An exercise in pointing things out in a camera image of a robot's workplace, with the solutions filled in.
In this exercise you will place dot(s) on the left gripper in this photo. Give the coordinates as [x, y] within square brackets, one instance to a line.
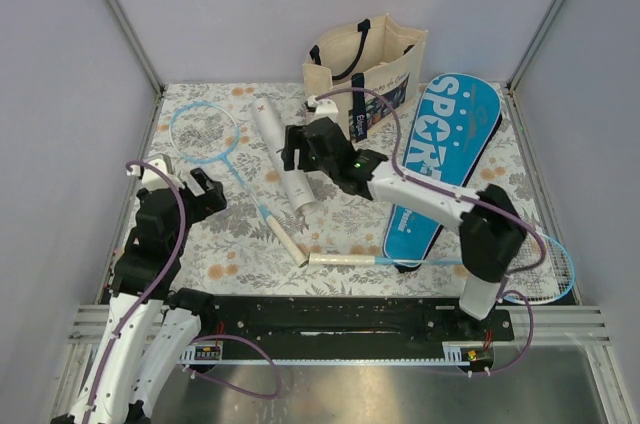
[209, 202]

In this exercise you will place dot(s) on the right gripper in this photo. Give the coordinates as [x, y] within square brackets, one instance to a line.
[294, 140]

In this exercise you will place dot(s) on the white shuttlecock tube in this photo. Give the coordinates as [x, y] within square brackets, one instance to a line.
[271, 129]

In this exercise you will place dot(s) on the light blue racket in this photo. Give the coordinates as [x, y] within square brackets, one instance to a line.
[204, 133]
[551, 281]

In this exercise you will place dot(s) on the blue racket cover bag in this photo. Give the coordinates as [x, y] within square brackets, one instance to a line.
[457, 116]

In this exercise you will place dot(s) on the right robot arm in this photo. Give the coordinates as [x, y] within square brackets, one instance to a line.
[490, 231]

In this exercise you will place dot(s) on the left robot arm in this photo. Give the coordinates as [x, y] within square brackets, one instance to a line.
[149, 326]

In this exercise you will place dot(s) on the beige canvas tote bag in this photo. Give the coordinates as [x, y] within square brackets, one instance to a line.
[375, 65]

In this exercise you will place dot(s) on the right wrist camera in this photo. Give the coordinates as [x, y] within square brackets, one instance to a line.
[321, 108]

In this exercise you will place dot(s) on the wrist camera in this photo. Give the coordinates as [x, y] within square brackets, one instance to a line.
[156, 173]
[321, 108]

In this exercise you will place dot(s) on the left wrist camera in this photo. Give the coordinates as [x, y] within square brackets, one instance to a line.
[156, 173]

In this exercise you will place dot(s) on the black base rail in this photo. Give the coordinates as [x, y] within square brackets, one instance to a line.
[347, 328]

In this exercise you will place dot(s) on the aluminium frame post left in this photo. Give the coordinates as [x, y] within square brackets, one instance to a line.
[135, 45]

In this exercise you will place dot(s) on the aluminium frame post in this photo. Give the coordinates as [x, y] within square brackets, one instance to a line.
[542, 30]
[135, 45]

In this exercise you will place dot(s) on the aluminium frame post right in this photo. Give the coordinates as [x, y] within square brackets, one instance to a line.
[542, 30]

